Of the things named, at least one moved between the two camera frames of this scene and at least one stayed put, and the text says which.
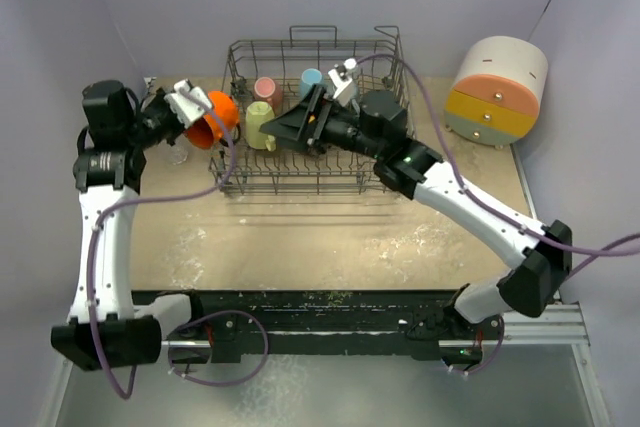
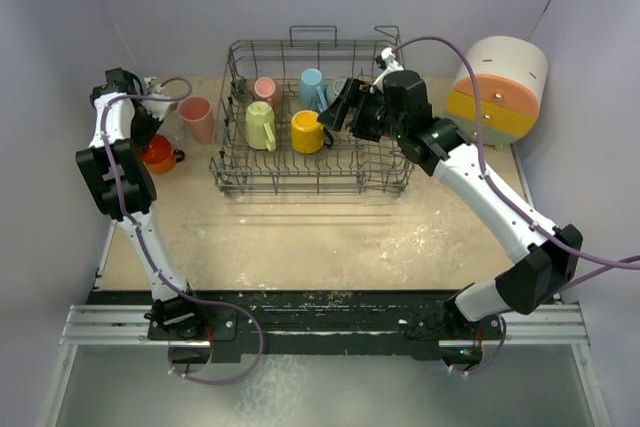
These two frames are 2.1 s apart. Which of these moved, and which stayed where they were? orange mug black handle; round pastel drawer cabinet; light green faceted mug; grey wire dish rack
Moved: orange mug black handle
Stayed: round pastel drawer cabinet; grey wire dish rack; light green faceted mug
